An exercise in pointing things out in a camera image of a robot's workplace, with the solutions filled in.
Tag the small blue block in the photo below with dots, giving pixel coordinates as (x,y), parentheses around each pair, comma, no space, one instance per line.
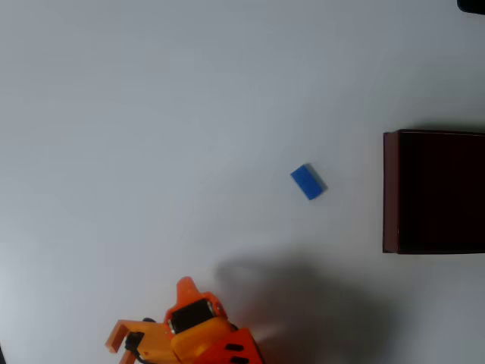
(307,182)

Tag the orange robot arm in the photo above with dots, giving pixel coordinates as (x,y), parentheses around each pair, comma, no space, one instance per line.
(236,347)

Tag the dark red box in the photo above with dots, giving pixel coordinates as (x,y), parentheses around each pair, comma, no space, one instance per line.
(435,193)

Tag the black object at table edge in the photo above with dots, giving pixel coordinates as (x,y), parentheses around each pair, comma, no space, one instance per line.
(473,5)

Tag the orange camera mount bracket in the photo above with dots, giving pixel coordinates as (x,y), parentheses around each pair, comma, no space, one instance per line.
(155,337)

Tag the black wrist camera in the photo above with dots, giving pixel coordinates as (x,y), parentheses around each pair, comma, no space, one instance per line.
(134,338)

